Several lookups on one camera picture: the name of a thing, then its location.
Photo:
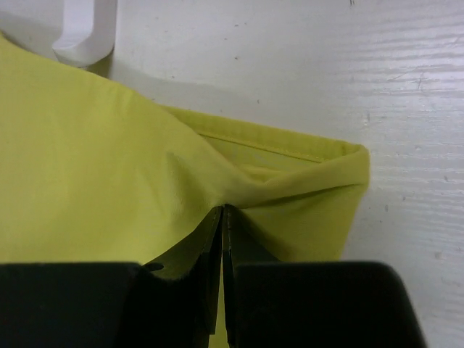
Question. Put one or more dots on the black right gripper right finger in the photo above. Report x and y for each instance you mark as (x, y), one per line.
(239, 248)

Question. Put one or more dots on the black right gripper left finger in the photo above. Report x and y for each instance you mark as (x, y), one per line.
(187, 294)

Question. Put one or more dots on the yellow-green trousers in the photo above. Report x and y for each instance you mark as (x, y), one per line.
(97, 181)

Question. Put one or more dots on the white metal clothes rack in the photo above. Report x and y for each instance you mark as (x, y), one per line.
(88, 32)

